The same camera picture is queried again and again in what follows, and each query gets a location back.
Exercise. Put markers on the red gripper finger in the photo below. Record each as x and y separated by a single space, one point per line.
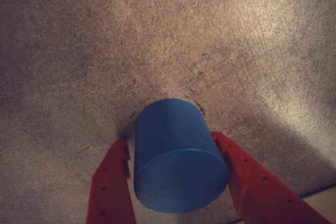
110 195
262 195

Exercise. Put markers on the blue cylinder block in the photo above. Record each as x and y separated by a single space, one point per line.
178 166

